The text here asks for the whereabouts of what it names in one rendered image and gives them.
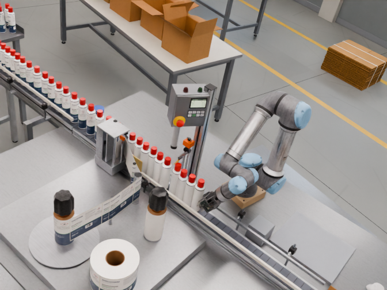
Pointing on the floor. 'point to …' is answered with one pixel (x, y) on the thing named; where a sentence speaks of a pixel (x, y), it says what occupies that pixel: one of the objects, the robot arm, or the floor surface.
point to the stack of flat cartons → (354, 64)
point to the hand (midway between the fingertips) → (201, 205)
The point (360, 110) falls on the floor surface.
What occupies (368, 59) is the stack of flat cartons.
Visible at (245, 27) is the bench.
